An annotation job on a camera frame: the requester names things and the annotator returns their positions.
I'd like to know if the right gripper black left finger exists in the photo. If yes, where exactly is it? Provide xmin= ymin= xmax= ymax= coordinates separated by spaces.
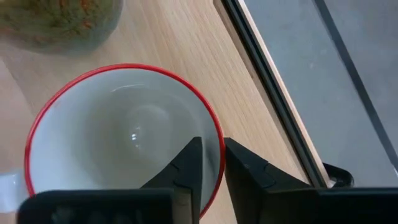
xmin=141 ymin=136 xmax=204 ymax=224

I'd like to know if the red cup with white inside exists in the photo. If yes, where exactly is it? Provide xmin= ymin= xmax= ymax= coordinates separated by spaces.
xmin=0 ymin=63 xmax=226 ymax=220

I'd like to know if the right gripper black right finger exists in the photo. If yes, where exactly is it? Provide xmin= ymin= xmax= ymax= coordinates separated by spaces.
xmin=223 ymin=138 xmax=320 ymax=224

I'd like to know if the wooden shelf with black frame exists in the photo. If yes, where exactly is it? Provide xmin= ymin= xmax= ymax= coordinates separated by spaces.
xmin=0 ymin=0 xmax=398 ymax=224

